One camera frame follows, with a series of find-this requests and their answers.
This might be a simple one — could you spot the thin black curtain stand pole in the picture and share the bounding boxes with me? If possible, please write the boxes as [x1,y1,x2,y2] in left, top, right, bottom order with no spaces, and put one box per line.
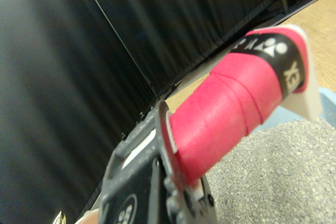
[75,0,182,101]

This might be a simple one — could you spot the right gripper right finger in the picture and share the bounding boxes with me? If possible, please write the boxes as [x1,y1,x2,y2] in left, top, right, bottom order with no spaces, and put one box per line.
[156,99,195,192]

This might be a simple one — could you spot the blue litter tray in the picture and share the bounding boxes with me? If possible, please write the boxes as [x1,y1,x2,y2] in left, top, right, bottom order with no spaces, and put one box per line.
[206,86,336,224]

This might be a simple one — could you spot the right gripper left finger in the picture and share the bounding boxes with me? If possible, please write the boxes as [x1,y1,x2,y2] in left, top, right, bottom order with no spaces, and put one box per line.
[99,109,165,224]

